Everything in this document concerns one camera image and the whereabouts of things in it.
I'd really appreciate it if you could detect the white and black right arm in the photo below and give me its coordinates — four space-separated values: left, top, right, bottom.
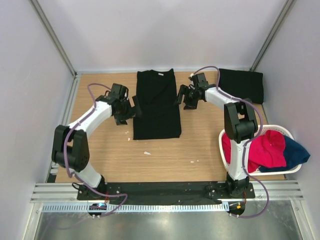
176 73 258 198

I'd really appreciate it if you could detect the aluminium frame post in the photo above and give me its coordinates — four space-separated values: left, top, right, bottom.
249 0 297 72
28 0 77 79

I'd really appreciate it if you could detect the navy blue t shirt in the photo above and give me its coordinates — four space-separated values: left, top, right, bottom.
259 135 311 173

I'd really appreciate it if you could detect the left aluminium frame post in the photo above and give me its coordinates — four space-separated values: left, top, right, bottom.
28 0 77 79

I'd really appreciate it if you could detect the white laundry basket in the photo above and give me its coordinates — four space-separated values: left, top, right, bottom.
218 124 302 176

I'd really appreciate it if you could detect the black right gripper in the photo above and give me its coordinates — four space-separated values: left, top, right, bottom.
173 84 199 110

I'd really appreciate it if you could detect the folded black t shirt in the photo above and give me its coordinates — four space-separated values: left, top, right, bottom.
218 68 264 105

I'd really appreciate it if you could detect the black t shirt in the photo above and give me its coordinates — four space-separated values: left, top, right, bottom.
218 68 264 105
133 69 182 140

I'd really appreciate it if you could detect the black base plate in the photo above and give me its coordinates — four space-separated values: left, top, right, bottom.
76 181 256 201

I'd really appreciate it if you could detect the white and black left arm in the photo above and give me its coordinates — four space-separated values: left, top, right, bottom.
51 83 142 200

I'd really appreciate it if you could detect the right aluminium frame post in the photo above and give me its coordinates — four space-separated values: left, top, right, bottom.
249 0 297 72

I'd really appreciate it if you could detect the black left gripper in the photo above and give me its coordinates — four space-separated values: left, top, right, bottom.
114 95 143 126

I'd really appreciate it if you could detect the red t shirt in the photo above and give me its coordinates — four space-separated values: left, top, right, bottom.
221 129 287 174

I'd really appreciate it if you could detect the white slotted cable duct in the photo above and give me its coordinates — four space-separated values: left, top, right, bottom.
42 202 229 213

